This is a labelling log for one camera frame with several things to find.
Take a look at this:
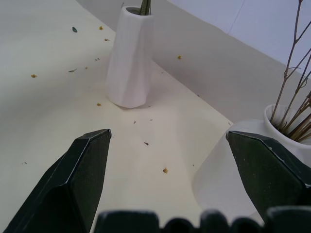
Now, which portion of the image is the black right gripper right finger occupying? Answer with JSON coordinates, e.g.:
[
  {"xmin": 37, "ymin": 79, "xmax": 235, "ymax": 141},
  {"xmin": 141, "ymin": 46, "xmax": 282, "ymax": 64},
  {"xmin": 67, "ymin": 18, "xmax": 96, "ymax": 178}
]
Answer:
[{"xmin": 225, "ymin": 130, "xmax": 311, "ymax": 212}]

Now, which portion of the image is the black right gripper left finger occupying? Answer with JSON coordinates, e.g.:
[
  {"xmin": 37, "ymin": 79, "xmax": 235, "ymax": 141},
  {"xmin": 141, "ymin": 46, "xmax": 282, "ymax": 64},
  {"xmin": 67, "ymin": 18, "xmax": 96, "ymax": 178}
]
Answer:
[{"xmin": 0, "ymin": 129, "xmax": 113, "ymax": 233}]

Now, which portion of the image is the brown twig flower bouquet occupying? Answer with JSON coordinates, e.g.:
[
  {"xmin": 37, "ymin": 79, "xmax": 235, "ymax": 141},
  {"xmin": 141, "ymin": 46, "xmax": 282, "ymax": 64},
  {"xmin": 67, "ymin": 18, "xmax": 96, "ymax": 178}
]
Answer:
[{"xmin": 270, "ymin": 0, "xmax": 311, "ymax": 143}]

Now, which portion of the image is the round white vase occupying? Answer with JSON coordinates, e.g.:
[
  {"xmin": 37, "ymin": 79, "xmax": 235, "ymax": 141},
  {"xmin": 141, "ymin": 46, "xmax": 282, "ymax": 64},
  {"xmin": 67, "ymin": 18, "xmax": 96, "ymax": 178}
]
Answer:
[{"xmin": 191, "ymin": 103, "xmax": 311, "ymax": 225}]

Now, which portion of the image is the tall faceted white vase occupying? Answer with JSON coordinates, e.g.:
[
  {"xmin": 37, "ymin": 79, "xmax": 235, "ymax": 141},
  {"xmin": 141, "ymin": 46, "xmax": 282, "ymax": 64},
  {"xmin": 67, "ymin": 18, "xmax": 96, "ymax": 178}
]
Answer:
[{"xmin": 104, "ymin": 5, "xmax": 155, "ymax": 108}]

